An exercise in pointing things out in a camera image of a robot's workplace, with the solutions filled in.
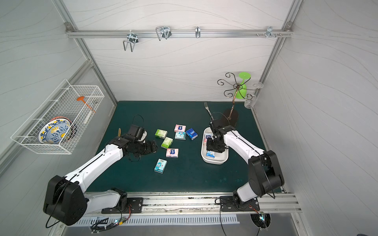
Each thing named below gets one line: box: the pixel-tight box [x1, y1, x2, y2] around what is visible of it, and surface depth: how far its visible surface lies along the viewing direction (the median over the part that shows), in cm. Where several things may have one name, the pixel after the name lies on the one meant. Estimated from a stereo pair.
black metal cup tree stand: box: [217, 72, 260, 128], surface depth 90 cm
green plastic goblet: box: [235, 71, 252, 100], surface depth 90 cm
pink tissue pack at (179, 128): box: [174, 123, 187, 132], surface depth 103 cm
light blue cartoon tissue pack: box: [205, 150, 216, 159], surface depth 86 cm
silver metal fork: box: [203, 102, 215, 121], surface depth 121 cm
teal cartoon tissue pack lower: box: [154, 158, 168, 174], surface depth 87 cm
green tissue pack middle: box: [160, 136, 174, 149], surface depth 97 cm
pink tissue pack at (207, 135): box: [203, 132, 213, 146], surface depth 95 cm
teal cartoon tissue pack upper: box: [174, 131, 187, 141], surface depth 100 cm
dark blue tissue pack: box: [186, 127, 199, 141], surface depth 101 cm
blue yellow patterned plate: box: [38, 116, 73, 145], surface depth 62 cm
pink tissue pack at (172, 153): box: [165, 148, 179, 158], surface depth 92 cm
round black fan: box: [250, 212, 272, 229], surface depth 73 cm
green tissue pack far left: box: [154, 128, 168, 140], surface depth 101 cm
